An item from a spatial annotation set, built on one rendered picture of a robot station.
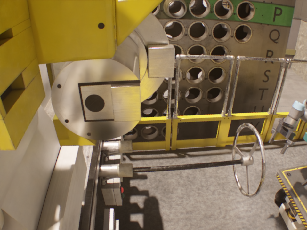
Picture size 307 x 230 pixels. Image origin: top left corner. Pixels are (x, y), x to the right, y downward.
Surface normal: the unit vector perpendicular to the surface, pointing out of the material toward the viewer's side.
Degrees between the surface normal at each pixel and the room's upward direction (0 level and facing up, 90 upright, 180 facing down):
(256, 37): 90
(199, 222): 0
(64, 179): 0
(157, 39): 90
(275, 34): 90
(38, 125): 68
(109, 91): 90
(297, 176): 0
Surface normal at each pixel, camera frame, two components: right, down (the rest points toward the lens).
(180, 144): 0.07, 0.55
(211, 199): 0.00, -0.83
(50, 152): 0.92, -0.35
